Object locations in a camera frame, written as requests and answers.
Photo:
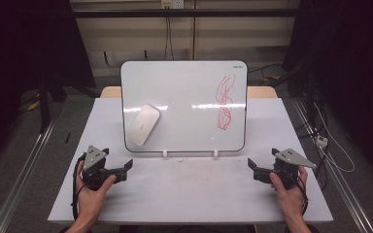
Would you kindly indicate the white wall outlet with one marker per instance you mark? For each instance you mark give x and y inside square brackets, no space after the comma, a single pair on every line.
[172,3]

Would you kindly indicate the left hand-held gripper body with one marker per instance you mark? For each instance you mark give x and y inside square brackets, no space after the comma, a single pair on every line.
[94,161]

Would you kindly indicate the metal floor rail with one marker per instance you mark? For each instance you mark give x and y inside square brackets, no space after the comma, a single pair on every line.
[343,191]
[19,181]

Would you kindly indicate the black metal stand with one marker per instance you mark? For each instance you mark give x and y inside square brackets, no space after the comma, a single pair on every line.
[45,103]

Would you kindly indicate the white whiteboard eraser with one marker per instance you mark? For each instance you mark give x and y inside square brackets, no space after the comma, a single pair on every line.
[143,124]

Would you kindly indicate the person's right hand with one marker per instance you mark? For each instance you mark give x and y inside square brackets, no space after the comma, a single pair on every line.
[289,200]

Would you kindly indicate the wooden table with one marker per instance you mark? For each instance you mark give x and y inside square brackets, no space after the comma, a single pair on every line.
[110,92]

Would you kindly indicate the person's left hand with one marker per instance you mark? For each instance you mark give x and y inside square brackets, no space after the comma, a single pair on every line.
[90,200]

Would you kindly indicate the black curtain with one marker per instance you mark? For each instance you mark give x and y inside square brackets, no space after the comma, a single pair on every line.
[22,42]
[353,58]

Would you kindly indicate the white whiteboard foot clip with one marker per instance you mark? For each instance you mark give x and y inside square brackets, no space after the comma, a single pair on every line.
[216,153]
[165,153]

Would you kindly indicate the small black pen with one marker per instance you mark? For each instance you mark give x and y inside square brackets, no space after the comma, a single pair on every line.
[67,138]

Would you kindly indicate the white whiteboard with red scribble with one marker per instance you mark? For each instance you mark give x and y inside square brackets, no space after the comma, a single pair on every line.
[181,97]

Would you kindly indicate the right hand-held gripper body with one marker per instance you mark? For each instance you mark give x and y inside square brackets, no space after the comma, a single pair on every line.
[288,161]

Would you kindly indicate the black horizontal metal bar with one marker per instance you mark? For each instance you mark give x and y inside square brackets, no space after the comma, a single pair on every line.
[181,13]

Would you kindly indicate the white power strip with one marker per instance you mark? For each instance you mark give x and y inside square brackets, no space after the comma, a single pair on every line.
[321,141]

